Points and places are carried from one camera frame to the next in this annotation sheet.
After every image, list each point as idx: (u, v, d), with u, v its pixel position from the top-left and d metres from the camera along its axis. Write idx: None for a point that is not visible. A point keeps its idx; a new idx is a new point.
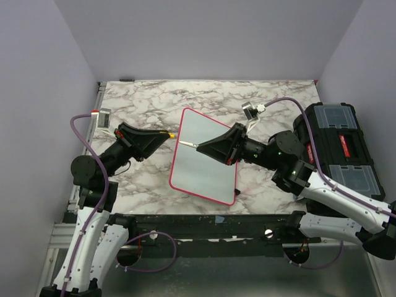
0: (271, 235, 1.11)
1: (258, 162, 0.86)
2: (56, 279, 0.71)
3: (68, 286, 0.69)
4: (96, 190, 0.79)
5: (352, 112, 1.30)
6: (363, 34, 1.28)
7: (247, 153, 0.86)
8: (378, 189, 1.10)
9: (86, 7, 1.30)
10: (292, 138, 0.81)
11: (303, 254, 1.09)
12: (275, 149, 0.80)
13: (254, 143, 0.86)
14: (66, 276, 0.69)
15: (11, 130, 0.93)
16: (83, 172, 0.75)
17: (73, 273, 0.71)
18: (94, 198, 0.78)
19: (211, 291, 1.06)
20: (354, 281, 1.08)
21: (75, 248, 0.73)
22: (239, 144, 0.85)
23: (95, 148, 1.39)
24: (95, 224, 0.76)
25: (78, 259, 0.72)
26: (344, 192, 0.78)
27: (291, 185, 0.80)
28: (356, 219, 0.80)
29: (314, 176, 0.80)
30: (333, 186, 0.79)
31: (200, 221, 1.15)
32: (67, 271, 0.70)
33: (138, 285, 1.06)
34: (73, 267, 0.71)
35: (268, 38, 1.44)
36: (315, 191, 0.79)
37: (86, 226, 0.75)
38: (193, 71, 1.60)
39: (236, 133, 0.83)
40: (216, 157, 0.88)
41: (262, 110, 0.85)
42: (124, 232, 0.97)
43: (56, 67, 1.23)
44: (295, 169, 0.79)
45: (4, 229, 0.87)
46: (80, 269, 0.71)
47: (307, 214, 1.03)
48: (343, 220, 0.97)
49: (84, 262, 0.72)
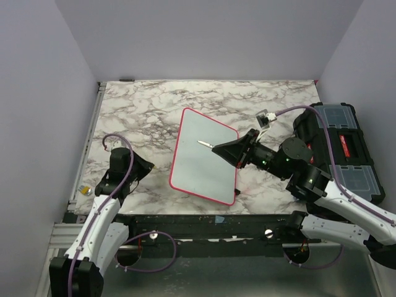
0: (270, 235, 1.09)
1: (267, 168, 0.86)
2: (67, 251, 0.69)
3: (80, 255, 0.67)
4: (112, 183, 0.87)
5: (352, 112, 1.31)
6: (363, 34, 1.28)
7: (257, 159, 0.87)
8: (378, 189, 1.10)
9: (86, 8, 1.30)
10: (300, 144, 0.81)
11: (303, 254, 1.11)
12: (282, 156, 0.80)
13: (265, 150, 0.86)
14: (79, 246, 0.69)
15: (11, 131, 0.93)
16: (119, 152, 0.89)
17: (85, 245, 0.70)
18: (112, 188, 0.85)
19: (211, 291, 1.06)
20: (353, 281, 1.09)
21: (90, 224, 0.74)
22: (250, 150, 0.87)
23: (96, 148, 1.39)
24: (109, 208, 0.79)
25: (92, 233, 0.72)
26: (362, 205, 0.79)
27: (306, 192, 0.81)
28: (370, 231, 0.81)
29: (330, 185, 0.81)
30: (350, 197, 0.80)
31: (200, 222, 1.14)
32: (81, 242, 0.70)
33: (138, 285, 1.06)
34: (86, 239, 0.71)
35: (267, 38, 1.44)
36: (331, 201, 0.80)
37: (101, 207, 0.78)
38: (193, 71, 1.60)
39: (245, 138, 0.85)
40: (228, 161, 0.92)
41: (272, 118, 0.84)
42: (125, 229, 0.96)
43: (56, 67, 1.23)
44: (312, 177, 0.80)
45: (5, 229, 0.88)
46: (92, 242, 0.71)
47: (311, 216, 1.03)
48: (350, 227, 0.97)
49: (97, 237, 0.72)
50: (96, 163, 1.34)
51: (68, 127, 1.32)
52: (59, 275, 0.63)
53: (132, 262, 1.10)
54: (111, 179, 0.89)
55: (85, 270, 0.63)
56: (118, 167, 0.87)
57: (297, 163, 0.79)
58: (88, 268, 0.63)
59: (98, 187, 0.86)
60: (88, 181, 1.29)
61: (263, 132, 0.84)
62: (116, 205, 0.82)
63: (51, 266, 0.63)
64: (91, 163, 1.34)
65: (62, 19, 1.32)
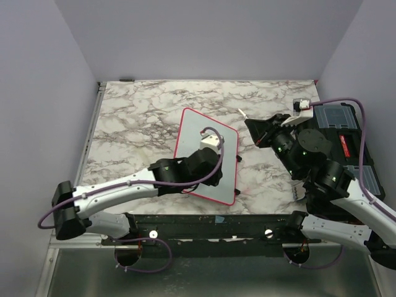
0: (270, 235, 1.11)
1: (279, 156, 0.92)
2: (78, 188, 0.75)
3: (79, 201, 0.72)
4: (169, 172, 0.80)
5: (352, 112, 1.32)
6: (363, 34, 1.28)
7: (275, 143, 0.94)
8: (378, 189, 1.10)
9: (86, 8, 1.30)
10: (317, 138, 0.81)
11: (303, 254, 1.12)
12: (299, 148, 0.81)
13: (286, 140, 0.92)
14: (83, 193, 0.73)
15: (12, 130, 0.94)
16: (206, 155, 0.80)
17: (91, 197, 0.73)
18: (163, 176, 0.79)
19: (211, 291, 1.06)
20: (354, 282, 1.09)
21: (114, 184, 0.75)
22: (271, 132, 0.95)
23: (96, 148, 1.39)
24: (141, 189, 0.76)
25: (104, 193, 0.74)
26: (382, 208, 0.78)
27: (327, 190, 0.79)
28: (382, 234, 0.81)
29: (352, 185, 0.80)
30: (371, 200, 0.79)
31: (200, 221, 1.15)
32: (88, 192, 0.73)
33: (138, 285, 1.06)
34: (94, 193, 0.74)
35: (267, 38, 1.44)
36: (352, 202, 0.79)
37: (135, 182, 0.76)
38: (194, 70, 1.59)
39: (273, 119, 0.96)
40: (251, 135, 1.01)
41: (304, 106, 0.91)
42: (125, 232, 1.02)
43: (57, 68, 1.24)
44: (334, 175, 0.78)
45: (5, 229, 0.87)
46: (96, 200, 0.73)
47: (311, 216, 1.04)
48: (351, 227, 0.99)
49: (104, 199, 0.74)
50: (96, 163, 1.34)
51: (68, 127, 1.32)
52: (60, 197, 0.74)
53: (132, 262, 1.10)
54: (176, 169, 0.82)
55: (67, 218, 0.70)
56: (193, 165, 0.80)
57: (315, 156, 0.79)
58: (67, 218, 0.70)
59: (152, 167, 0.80)
60: (88, 181, 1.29)
61: (292, 117, 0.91)
62: (151, 191, 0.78)
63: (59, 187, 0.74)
64: (91, 163, 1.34)
65: (62, 20, 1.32)
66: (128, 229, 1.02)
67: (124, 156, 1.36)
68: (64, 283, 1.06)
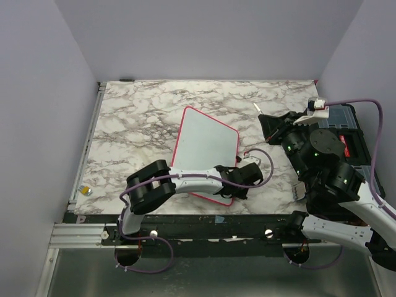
0: (270, 235, 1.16)
1: (289, 154, 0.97)
2: (171, 168, 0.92)
3: (175, 179, 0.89)
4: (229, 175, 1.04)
5: (352, 112, 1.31)
6: (362, 35, 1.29)
7: (286, 140, 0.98)
8: (378, 189, 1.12)
9: (86, 8, 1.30)
10: (330, 138, 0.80)
11: (303, 254, 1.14)
12: (310, 148, 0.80)
13: (297, 138, 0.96)
14: (180, 174, 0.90)
15: (11, 130, 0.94)
16: (255, 168, 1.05)
17: (182, 179, 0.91)
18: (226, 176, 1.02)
19: (211, 291, 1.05)
20: (354, 282, 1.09)
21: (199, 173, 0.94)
22: (284, 130, 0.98)
23: (96, 148, 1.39)
24: (214, 182, 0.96)
25: (192, 179, 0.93)
26: (390, 212, 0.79)
27: (337, 192, 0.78)
28: (388, 237, 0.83)
29: (362, 187, 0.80)
30: (380, 203, 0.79)
31: (200, 221, 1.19)
32: (182, 174, 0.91)
33: (138, 285, 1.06)
34: (186, 177, 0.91)
35: (268, 38, 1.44)
36: (362, 206, 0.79)
37: (212, 178, 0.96)
38: (194, 70, 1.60)
39: (287, 116, 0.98)
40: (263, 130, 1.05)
41: (318, 106, 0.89)
42: (134, 230, 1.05)
43: (57, 68, 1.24)
44: (344, 177, 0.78)
45: (5, 229, 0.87)
46: (185, 183, 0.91)
47: (310, 216, 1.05)
48: (351, 228, 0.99)
49: (190, 184, 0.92)
50: (96, 163, 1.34)
51: (68, 126, 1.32)
52: (155, 171, 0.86)
53: (132, 262, 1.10)
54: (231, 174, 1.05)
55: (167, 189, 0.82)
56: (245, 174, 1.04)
57: (327, 156, 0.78)
58: (166, 190, 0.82)
59: (218, 167, 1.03)
60: (88, 181, 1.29)
61: (305, 117, 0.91)
62: (218, 186, 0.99)
63: (156, 164, 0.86)
64: (91, 163, 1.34)
65: (62, 20, 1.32)
66: (137, 229, 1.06)
67: (124, 156, 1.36)
68: (64, 283, 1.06)
